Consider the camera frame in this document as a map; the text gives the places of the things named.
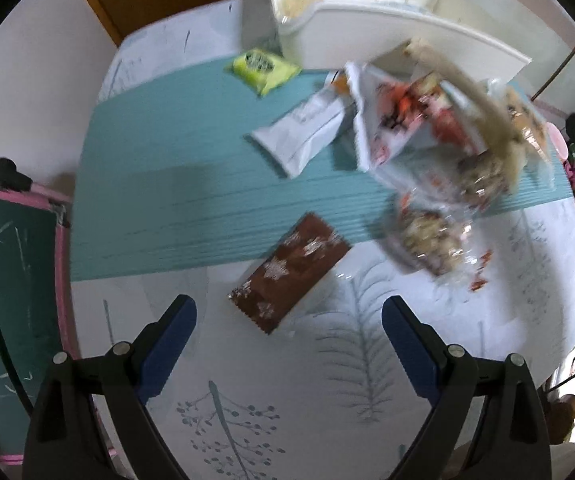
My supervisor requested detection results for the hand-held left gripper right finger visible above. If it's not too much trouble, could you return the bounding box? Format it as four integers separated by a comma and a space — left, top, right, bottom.
381, 295, 553, 480

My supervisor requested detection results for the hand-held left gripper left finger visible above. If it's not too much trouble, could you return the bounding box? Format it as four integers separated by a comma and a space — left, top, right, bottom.
22, 295, 198, 480

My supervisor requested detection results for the clear red-edged nut packet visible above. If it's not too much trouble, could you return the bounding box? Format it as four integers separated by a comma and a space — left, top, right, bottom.
387, 195, 493, 291

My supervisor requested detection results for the brown snack packet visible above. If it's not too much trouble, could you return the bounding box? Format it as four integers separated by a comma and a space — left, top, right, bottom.
227, 212, 353, 335

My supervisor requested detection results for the clear nut snack packet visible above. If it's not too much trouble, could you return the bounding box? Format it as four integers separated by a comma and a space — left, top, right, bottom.
447, 150, 515, 211

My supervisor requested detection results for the red and white snack packet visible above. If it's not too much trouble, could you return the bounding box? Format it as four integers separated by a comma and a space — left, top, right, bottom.
345, 62, 468, 173

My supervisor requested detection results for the beige cracker packet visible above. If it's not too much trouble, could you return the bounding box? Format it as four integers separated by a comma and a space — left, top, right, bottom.
402, 37, 523, 191

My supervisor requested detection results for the green snack packet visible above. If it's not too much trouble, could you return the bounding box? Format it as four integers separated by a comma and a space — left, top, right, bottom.
224, 49, 302, 97

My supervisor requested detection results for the white plastic box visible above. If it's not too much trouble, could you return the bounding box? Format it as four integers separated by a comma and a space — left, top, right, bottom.
262, 0, 533, 81

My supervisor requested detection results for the clear yellow puff packet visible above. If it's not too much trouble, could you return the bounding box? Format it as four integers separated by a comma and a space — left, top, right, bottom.
282, 0, 324, 18

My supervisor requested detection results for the tree-printed tablecloth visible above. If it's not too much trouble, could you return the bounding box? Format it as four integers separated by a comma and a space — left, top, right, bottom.
70, 0, 575, 480

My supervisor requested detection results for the teal striped table mat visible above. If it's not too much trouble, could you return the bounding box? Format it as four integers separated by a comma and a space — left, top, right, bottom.
70, 57, 568, 283

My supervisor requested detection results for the pink-framed green chalkboard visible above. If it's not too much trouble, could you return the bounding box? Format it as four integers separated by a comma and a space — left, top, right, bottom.
0, 157, 118, 466

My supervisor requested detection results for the white long snack packet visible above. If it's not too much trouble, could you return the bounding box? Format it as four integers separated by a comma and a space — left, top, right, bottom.
244, 84, 355, 179

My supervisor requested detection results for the pink plastic stool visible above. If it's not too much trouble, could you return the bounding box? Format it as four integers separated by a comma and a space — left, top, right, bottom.
545, 121, 568, 161

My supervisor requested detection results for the pale striped wardrobe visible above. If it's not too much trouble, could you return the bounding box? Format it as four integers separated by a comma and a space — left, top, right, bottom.
467, 0, 575, 126

